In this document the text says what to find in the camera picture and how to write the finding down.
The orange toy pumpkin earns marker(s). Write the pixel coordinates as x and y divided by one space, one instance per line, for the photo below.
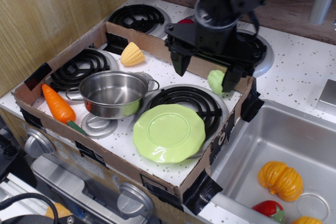
282 180

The yellow toy corn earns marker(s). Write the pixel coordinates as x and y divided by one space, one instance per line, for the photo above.
132 55

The silver sink basin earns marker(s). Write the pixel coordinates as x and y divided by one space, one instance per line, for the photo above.
277 133

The black front left burner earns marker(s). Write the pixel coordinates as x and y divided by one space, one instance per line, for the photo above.
87 62

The silver oven door handle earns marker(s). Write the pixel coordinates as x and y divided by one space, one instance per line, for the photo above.
73 193

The dark red toy pepper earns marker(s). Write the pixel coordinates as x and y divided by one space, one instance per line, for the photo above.
186 21

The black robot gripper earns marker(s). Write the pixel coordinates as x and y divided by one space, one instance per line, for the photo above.
218 45

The black burner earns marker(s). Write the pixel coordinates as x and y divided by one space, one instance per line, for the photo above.
205 106
87 62
139 17
255 43

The brown cardboard fence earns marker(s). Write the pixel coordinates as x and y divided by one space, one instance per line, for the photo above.
185 184

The black back right burner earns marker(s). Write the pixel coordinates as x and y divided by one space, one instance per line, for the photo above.
255 43

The silver left stove knob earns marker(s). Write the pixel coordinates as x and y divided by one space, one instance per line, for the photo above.
37 144

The light green plate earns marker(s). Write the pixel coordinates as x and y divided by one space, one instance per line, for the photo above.
169 133

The black front right burner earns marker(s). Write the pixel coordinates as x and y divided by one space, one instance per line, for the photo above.
205 106

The orange toy bottom left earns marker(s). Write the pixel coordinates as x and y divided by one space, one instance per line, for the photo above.
61 211

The silver faucet base block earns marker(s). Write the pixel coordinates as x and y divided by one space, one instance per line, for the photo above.
326 102

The black back left burner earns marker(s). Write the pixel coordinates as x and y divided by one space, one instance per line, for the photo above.
139 17

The stainless steel pot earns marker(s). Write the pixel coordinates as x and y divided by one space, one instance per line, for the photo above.
115 94

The light green toy broccoli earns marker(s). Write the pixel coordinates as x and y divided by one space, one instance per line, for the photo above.
215 79

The silver right stove knob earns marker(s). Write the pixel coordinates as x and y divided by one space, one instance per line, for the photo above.
133 202

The orange toy carrot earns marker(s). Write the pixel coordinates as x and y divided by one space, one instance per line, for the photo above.
60 109

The silver stove knob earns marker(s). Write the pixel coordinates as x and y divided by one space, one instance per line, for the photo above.
133 202
37 144

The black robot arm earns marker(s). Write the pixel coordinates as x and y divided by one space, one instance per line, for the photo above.
220 13

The yellow toy fruit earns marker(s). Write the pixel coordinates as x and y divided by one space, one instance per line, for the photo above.
307 220

